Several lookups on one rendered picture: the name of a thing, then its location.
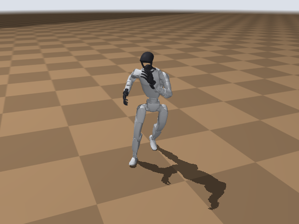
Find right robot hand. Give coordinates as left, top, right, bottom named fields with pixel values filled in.
left=123, top=88, right=128, bottom=105

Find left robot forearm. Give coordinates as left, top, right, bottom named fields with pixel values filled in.
left=153, top=83, right=172, bottom=96

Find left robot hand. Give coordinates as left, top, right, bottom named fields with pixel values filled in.
left=141, top=69, right=156, bottom=89

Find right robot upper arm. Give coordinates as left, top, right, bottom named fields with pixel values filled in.
left=130, top=69, right=140, bottom=82

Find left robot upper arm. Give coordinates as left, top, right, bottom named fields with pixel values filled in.
left=159, top=71, right=171, bottom=98

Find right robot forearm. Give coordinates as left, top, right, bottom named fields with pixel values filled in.
left=124, top=75, right=133, bottom=94

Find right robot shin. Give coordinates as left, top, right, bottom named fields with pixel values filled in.
left=132, top=138, right=140, bottom=158

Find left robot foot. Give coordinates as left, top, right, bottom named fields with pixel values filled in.
left=149, top=135, right=157, bottom=150

